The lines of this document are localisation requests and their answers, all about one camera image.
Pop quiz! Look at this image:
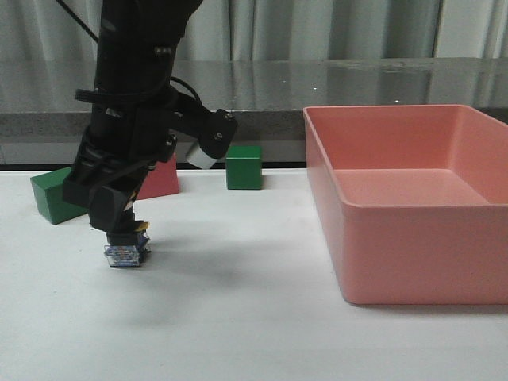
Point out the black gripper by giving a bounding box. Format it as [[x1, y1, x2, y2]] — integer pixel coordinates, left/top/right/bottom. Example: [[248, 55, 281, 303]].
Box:
[[63, 93, 177, 233]]

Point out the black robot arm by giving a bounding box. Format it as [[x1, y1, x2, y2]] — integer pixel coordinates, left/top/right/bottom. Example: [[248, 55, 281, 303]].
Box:
[[63, 1, 201, 233]]

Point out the left green wooden cube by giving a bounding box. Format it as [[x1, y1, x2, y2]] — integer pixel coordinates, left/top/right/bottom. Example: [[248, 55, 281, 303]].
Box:
[[30, 167, 87, 225]]

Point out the green wooden cube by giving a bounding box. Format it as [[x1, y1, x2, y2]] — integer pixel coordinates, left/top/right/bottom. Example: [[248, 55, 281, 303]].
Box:
[[225, 146, 262, 190], [30, 167, 87, 225]]

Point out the pink wooden cube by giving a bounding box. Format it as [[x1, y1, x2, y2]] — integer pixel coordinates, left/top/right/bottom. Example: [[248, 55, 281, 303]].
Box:
[[137, 155, 179, 200]]

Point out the right green wooden cube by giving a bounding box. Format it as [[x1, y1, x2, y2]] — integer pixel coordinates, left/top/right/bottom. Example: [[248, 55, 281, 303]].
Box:
[[225, 146, 262, 190]]

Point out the grey stone ledge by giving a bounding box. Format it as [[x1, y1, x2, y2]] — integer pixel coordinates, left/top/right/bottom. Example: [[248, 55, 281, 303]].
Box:
[[1, 58, 507, 170]]

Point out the grey-green curtain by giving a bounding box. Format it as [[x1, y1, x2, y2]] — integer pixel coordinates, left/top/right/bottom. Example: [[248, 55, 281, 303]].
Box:
[[1, 1, 507, 63]]

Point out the pink plastic bin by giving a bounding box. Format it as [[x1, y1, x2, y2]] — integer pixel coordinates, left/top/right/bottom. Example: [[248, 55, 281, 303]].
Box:
[[303, 105, 507, 304]]

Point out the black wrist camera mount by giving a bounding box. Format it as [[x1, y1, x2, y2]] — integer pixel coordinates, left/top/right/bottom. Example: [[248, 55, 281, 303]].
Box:
[[170, 91, 238, 169]]

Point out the black cable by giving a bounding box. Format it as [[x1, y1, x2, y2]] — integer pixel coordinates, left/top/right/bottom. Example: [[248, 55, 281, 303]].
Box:
[[55, 0, 100, 43]]

